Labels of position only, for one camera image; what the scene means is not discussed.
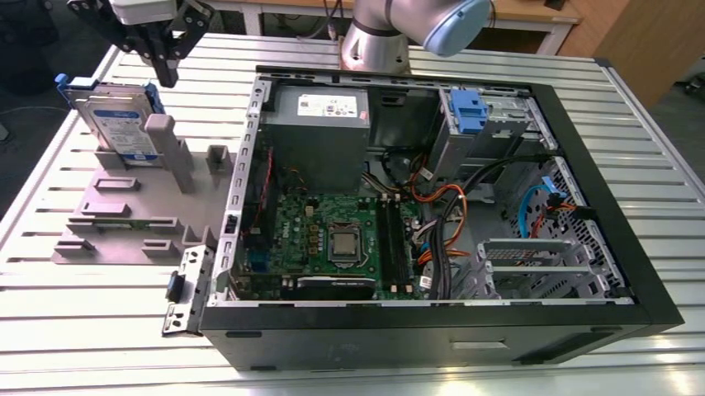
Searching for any grey power supply unit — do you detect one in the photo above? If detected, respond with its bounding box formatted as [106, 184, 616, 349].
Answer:
[258, 84, 371, 195]

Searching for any blue VGA port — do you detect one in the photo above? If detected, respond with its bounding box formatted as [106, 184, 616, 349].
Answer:
[166, 271, 187, 304]

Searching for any green motherboard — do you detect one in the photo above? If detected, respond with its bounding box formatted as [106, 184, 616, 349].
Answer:
[237, 191, 437, 300]

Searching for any metal slot retention bracket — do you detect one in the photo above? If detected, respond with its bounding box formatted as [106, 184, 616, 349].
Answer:
[160, 243, 218, 337]

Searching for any blue SATA wire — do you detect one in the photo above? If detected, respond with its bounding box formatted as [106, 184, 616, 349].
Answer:
[517, 176, 556, 240]

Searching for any metal optical drive cage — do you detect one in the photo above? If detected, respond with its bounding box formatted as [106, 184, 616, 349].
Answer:
[429, 86, 557, 182]

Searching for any black cable bundle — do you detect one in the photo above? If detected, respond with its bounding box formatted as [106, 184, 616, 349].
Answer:
[426, 154, 552, 300]

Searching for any green RAM stick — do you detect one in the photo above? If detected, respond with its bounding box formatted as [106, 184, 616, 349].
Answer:
[91, 219, 154, 229]

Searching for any silver CPU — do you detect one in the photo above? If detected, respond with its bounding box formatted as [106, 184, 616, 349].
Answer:
[330, 231, 359, 255]

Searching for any hard disk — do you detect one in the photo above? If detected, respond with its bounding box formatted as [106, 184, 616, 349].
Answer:
[54, 73, 164, 168]

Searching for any brown wooden cabinet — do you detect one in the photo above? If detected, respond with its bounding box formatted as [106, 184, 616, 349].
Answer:
[558, 0, 705, 108]

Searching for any orange red power wire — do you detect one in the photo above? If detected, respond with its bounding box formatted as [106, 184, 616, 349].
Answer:
[542, 193, 601, 226]

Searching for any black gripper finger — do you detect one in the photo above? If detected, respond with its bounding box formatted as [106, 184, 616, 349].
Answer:
[66, 0, 170, 88]
[163, 0, 217, 88]

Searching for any wooden desk white frame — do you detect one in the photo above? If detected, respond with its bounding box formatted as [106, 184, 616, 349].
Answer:
[219, 0, 585, 57]

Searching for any black CPU socket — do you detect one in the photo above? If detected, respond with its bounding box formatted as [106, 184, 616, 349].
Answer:
[325, 220, 369, 271]

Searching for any metal disk bay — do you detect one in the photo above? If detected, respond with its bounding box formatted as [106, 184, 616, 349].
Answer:
[474, 237, 626, 300]

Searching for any black graphics card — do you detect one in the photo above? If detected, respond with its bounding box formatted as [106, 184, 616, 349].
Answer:
[281, 274, 381, 301]

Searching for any orange yellow wire bundle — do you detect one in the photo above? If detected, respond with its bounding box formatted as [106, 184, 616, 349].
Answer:
[410, 183, 473, 265]

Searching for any black RAM slot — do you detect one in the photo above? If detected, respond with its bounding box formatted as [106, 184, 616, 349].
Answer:
[375, 196, 394, 293]
[387, 196, 407, 293]
[381, 196, 399, 293]
[394, 196, 414, 293]

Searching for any black open PC case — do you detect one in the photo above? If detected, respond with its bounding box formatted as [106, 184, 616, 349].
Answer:
[198, 64, 687, 370]

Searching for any grey parts rack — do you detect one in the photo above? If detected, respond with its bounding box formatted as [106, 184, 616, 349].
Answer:
[50, 114, 243, 265]

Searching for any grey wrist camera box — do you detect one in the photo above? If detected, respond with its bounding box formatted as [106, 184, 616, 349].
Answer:
[110, 0, 179, 26]

